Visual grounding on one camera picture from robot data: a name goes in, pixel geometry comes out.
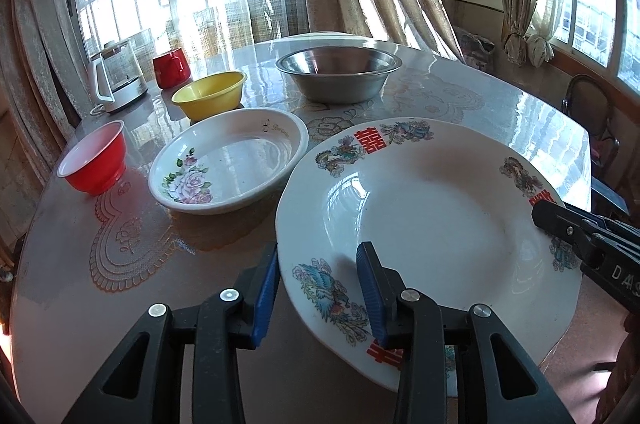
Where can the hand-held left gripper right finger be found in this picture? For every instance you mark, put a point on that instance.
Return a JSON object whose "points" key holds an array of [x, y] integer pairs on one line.
{"points": [[372, 299]]}

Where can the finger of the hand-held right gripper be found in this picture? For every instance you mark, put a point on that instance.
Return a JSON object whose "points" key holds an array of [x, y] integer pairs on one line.
{"points": [[612, 228], [557, 219]]}

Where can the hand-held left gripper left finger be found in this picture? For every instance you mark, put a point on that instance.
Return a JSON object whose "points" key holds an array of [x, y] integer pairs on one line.
{"points": [[265, 294]]}

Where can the large white phoenix-print plate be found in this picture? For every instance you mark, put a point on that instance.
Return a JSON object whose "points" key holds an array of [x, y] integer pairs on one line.
{"points": [[450, 214]]}

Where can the white pink-flower plate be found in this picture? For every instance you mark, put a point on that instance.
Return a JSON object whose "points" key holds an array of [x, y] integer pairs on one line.
{"points": [[235, 159]]}

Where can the yellow plastic bowl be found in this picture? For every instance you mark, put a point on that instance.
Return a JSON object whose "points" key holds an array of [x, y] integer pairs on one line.
{"points": [[210, 91]]}

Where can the stainless steel bowl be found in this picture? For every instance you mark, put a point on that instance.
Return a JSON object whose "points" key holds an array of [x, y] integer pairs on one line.
{"points": [[340, 74]]}

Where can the lace-patterned tablecloth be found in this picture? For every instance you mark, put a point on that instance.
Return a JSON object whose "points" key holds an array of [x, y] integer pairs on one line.
{"points": [[225, 254]]}

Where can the dark wooden chair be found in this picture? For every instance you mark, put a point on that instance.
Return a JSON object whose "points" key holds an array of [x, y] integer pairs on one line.
{"points": [[595, 139]]}

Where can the patterned bag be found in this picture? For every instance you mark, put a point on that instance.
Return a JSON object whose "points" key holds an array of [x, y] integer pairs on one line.
{"points": [[476, 49]]}

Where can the red bowl with white inside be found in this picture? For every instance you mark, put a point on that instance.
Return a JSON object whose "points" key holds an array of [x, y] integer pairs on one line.
{"points": [[92, 159]]}

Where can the red mug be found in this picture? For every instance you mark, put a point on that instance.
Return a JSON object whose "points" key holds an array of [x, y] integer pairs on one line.
{"points": [[171, 69]]}

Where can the white glass electric kettle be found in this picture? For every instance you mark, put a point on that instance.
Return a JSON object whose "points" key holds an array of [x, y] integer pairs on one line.
{"points": [[117, 76]]}

